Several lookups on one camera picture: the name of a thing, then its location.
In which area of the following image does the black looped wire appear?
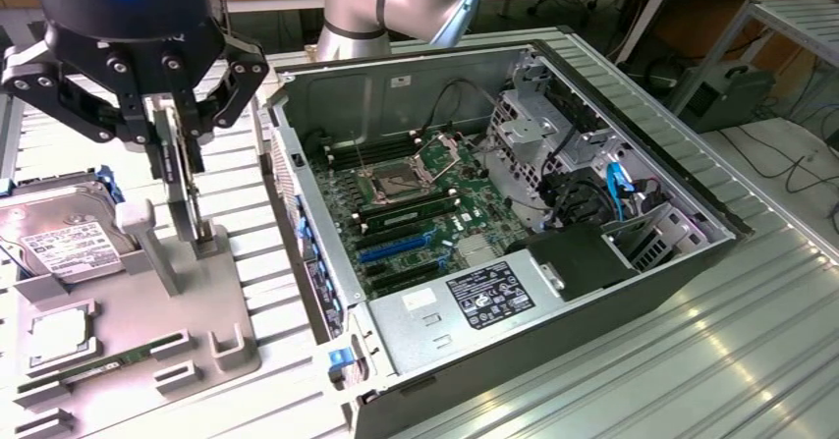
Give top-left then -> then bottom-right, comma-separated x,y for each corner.
428,79 -> 500,134

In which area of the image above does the green RAM stick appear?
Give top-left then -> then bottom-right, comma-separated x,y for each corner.
16,333 -> 180,394

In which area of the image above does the black expansion slot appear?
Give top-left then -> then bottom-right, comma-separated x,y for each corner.
363,259 -> 441,288

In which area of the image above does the CPU socket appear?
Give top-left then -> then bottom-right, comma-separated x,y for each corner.
359,161 -> 433,202

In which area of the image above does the metal slat side table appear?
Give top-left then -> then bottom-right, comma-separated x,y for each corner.
671,0 -> 839,116

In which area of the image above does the black RAM slot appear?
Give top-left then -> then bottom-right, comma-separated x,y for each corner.
323,134 -> 420,159
325,144 -> 421,171

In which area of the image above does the blue case latch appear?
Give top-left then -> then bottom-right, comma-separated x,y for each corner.
325,349 -> 356,379

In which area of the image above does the blue expansion slot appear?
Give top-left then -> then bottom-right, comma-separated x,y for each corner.
356,230 -> 437,264

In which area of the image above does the blue SATA wire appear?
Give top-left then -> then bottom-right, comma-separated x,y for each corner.
606,161 -> 635,224

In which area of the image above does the black wire bundle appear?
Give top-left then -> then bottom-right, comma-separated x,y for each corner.
540,168 -> 622,229

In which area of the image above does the silver disk bay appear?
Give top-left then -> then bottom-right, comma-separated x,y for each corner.
602,202 -> 718,274

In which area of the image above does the open black PC case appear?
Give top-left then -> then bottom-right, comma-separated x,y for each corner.
252,38 -> 755,439

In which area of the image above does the silver chipset heatsink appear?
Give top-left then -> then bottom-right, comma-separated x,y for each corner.
455,235 -> 500,269

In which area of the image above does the metal socket cover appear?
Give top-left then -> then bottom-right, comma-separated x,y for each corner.
409,132 -> 464,183

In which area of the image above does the silver CPU chip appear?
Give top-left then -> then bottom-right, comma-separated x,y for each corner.
29,308 -> 91,361

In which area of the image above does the grey box with handle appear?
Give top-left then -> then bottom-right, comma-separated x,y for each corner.
680,63 -> 779,134

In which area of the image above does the black RAM stick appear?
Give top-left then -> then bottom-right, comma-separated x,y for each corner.
356,195 -> 460,230

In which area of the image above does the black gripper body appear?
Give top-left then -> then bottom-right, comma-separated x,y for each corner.
23,0 -> 228,63

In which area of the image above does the black Nvidia graphics card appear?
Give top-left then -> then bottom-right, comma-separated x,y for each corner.
144,93 -> 217,247

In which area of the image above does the grey power supply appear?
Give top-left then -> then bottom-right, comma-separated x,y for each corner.
365,249 -> 572,377

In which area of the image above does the black plastic air shroud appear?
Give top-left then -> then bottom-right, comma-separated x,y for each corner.
523,225 -> 642,303

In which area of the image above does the hard disk with blue caddy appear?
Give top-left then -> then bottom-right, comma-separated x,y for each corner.
0,164 -> 127,286

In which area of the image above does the green motherboard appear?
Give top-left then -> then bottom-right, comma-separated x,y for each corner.
307,132 -> 533,299

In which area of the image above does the silver drive cage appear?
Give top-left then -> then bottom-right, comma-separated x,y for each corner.
488,60 -> 595,234

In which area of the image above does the grey parts rack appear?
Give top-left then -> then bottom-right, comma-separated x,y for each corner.
0,198 -> 265,439

